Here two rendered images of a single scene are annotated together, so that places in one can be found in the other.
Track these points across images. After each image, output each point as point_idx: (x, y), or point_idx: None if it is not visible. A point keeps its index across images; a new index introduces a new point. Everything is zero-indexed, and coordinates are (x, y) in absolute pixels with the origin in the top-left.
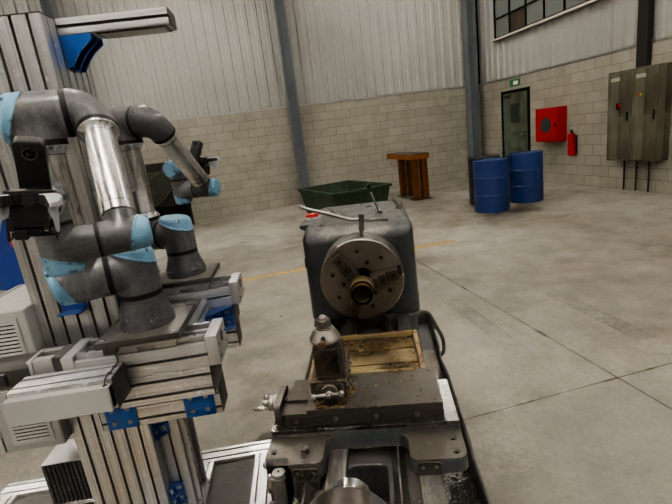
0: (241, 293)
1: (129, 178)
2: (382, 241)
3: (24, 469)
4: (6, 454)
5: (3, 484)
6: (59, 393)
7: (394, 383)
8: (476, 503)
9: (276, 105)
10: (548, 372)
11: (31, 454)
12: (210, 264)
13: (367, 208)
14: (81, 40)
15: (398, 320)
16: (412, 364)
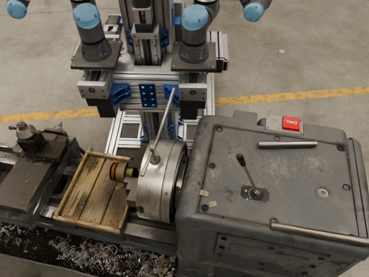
0: (190, 98)
1: None
2: (149, 181)
3: (251, 71)
4: (266, 59)
5: (241, 67)
6: (78, 45)
7: (23, 183)
8: (46, 261)
9: None
10: None
11: (263, 69)
12: (210, 64)
13: (305, 188)
14: None
15: (166, 231)
16: (76, 215)
